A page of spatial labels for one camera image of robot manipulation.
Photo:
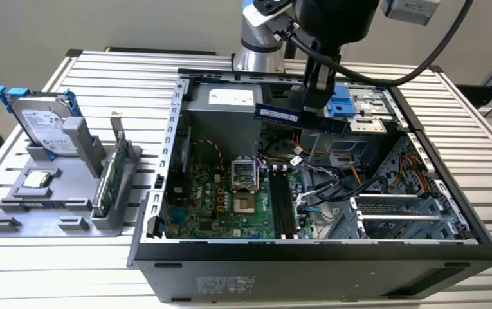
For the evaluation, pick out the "grey power supply unit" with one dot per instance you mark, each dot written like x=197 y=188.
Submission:
x=225 y=128

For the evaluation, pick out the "RAM stick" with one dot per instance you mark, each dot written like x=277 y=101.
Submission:
x=281 y=115
x=45 y=203

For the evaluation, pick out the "black PC case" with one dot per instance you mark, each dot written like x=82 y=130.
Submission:
x=271 y=277

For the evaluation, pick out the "grey parts rack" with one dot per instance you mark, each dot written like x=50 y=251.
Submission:
x=70 y=191

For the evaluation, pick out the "green graphics card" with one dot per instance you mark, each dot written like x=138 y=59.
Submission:
x=116 y=167

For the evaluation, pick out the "blue plastic drive latch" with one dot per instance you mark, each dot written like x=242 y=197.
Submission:
x=342 y=107

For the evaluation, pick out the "hard disk in blue carrier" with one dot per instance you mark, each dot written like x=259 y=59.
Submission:
x=45 y=122

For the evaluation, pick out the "black RAM slot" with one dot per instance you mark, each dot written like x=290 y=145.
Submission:
x=289 y=201
x=278 y=201

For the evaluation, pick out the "small pale wrist camera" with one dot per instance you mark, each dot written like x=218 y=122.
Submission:
x=257 y=14

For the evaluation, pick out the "CPU socket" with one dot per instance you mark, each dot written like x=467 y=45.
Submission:
x=245 y=205

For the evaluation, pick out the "green motherboard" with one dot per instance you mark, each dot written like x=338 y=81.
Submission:
x=212 y=222

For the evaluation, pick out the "metal disk bay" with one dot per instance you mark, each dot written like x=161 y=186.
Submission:
x=397 y=217

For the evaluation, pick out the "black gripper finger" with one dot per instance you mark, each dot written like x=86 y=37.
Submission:
x=338 y=64
x=311 y=80

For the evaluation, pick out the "thin metal locking lever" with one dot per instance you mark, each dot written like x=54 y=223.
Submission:
x=258 y=175

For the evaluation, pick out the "black case fan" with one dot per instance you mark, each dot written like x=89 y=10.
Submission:
x=184 y=161

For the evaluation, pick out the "silver CPU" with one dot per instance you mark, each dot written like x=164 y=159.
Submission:
x=37 y=178

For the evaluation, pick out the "black plastic bracket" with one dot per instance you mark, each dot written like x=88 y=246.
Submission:
x=278 y=146

